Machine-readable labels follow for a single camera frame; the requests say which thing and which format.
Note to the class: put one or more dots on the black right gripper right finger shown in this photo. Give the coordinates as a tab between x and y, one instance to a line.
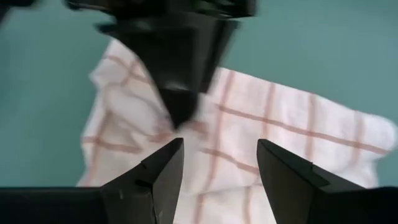
286	186

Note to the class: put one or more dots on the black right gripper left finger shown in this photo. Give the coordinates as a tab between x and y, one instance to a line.
155	193

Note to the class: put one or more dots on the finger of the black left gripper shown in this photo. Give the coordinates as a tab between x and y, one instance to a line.
158	53
199	62

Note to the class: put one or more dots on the white red-checked towel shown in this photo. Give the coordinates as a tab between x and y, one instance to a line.
248	130

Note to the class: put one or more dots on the green table mat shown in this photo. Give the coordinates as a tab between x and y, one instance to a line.
311	46

